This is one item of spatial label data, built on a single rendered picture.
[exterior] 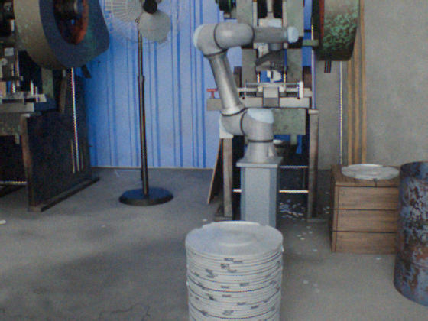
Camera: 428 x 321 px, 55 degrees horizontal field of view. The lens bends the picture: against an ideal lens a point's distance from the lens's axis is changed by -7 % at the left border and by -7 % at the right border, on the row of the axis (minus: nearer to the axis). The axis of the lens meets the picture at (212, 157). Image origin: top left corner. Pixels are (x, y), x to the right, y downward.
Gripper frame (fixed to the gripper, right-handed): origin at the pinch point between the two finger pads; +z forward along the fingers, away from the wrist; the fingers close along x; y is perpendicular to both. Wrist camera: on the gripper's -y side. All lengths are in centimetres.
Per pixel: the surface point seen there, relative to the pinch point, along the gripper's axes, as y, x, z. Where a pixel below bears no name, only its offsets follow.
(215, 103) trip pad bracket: -31.4, -2.6, 11.8
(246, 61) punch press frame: -15.0, 46.3, 7.2
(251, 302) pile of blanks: -7, -145, -3
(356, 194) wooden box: 39, -66, 25
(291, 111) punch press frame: 11.4, -4.3, 16.3
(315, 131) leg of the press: 24.2, -14.4, 22.6
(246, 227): -10, -118, -6
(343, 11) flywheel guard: 38, 5, -39
